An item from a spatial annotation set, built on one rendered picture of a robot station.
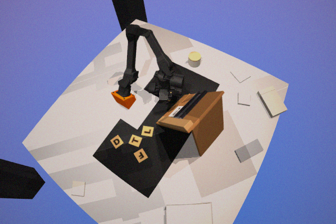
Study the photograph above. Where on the beige cylindrical container with orange lid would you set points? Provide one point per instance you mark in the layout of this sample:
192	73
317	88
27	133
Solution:
194	59

